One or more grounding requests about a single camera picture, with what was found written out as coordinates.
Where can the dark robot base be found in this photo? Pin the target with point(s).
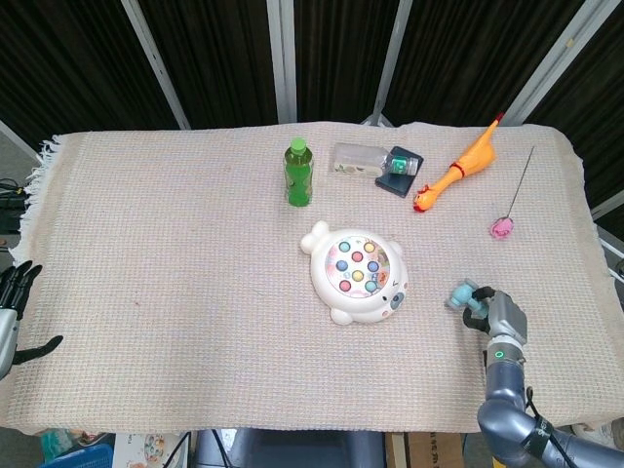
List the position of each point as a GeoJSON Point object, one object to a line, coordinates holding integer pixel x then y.
{"type": "Point", "coordinates": [292, 451]}

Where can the beige woven tablecloth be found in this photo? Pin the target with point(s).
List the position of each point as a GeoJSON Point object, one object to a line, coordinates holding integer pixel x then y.
{"type": "Point", "coordinates": [170, 292]}

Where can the clear empty plastic bottle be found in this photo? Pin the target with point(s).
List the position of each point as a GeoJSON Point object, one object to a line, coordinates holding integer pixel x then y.
{"type": "Point", "coordinates": [356, 158]}

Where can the left black grey robot hand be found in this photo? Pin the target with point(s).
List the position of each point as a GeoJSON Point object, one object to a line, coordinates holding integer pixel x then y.
{"type": "Point", "coordinates": [12, 292]}

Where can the white printed toy box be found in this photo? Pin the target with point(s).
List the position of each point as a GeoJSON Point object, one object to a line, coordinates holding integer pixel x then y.
{"type": "Point", "coordinates": [148, 451]}

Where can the white metal frame post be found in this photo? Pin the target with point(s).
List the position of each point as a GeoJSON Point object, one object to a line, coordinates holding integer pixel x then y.
{"type": "Point", "coordinates": [282, 58]}
{"type": "Point", "coordinates": [390, 58]}
{"type": "Point", "coordinates": [156, 63]}
{"type": "Point", "coordinates": [556, 58]}

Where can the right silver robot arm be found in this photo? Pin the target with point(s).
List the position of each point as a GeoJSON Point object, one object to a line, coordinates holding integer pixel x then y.
{"type": "Point", "coordinates": [507, 390]}

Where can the blue grey toy hammer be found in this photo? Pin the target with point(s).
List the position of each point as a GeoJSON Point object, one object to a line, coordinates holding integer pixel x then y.
{"type": "Point", "coordinates": [460, 294]}

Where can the white seal whack-a-mole toy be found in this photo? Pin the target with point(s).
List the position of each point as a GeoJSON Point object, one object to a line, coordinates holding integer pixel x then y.
{"type": "Point", "coordinates": [331, 292]}

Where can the black pleated curtain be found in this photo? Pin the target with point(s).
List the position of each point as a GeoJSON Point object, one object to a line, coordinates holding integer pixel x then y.
{"type": "Point", "coordinates": [224, 58]}

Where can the dark blue square pad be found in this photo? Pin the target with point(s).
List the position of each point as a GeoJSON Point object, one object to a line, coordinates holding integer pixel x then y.
{"type": "Point", "coordinates": [394, 184]}

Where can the right black grey robot hand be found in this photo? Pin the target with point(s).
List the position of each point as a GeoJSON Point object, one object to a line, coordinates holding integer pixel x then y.
{"type": "Point", "coordinates": [509, 319]}

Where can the brown cardboard box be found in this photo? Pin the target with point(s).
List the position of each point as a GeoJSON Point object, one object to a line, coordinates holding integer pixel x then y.
{"type": "Point", "coordinates": [429, 451]}

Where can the orange rubber chicken toy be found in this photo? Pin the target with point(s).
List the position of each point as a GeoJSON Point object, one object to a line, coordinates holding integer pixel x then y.
{"type": "Point", "coordinates": [470, 158]}

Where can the blue plastic basket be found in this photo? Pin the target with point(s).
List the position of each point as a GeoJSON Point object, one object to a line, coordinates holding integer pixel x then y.
{"type": "Point", "coordinates": [78, 456]}

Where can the pink artificial flower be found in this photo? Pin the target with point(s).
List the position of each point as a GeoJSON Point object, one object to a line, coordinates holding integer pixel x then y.
{"type": "Point", "coordinates": [502, 227]}

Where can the green drink bottle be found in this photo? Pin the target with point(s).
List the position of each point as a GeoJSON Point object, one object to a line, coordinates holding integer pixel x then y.
{"type": "Point", "coordinates": [299, 178]}

